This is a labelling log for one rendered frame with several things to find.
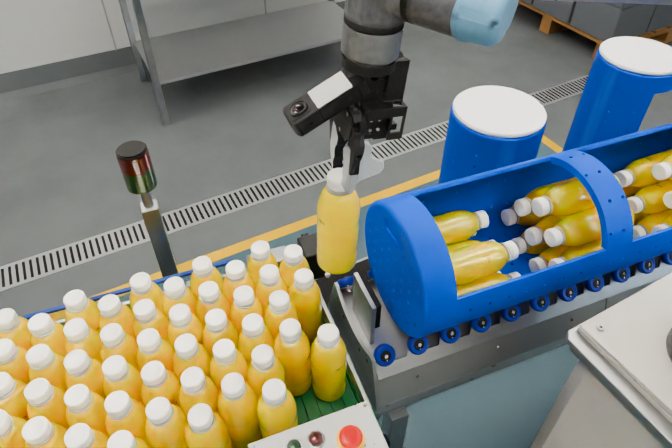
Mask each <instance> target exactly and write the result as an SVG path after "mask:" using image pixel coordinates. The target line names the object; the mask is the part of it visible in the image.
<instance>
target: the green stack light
mask: <svg viewBox="0 0 672 448"><path fill-rule="evenodd" d="M122 175H123V178H124V181H125V184H126V186H127V189H128V191H129V192H130V193H133V194H145V193H148V192H150V191H152V190H153V189H154V188H155V187H156V186H157V178H156V175H155V171H154V168H153V164H152V167H151V169H150V170H149V171H148V172H146V173H145V174H143V175H140V176H127V175H124V174H123V173H122Z"/></svg>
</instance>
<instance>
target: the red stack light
mask: <svg viewBox="0 0 672 448"><path fill-rule="evenodd" d="M116 157H117V156H116ZM117 160H118V163H119V166H120V169H121V172H122V173H123V174H124V175H127V176H140V175H143V174H145V173H146V172H148V171H149V170H150V169H151V167H152V161H151V157H150V154H149V151H148V149H147V152H146V154H145V155H143V156H142V157H141V158H139V159H136V160H132V161H125V160H121V159H119V158H118V157H117Z"/></svg>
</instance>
